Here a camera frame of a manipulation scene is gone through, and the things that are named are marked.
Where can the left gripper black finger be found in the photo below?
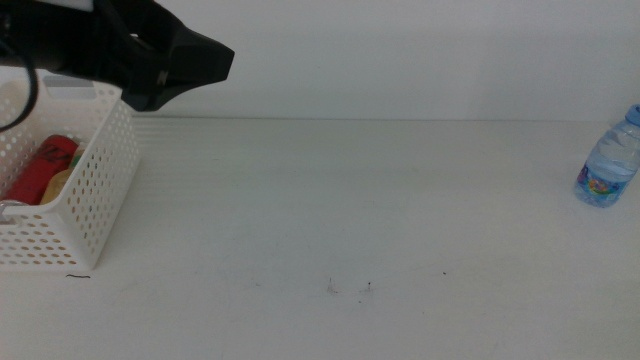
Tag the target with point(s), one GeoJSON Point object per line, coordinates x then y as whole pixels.
{"type": "Point", "coordinates": [195, 60]}

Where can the yellow tea bottle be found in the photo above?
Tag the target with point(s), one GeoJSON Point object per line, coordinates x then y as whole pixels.
{"type": "Point", "coordinates": [57, 185]}

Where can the small water bottle blue label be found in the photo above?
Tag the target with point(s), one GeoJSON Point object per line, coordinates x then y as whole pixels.
{"type": "Point", "coordinates": [607, 170]}

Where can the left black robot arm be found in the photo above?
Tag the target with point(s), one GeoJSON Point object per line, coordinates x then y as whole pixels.
{"type": "Point", "coordinates": [25, 40]}

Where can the white perforated plastic basket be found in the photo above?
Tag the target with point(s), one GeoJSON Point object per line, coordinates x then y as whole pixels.
{"type": "Point", "coordinates": [100, 175]}

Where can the red drink can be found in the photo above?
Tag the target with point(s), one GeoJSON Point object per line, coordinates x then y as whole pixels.
{"type": "Point", "coordinates": [40, 167]}

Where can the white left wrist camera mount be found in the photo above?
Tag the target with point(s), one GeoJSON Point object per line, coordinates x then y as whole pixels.
{"type": "Point", "coordinates": [60, 4]}

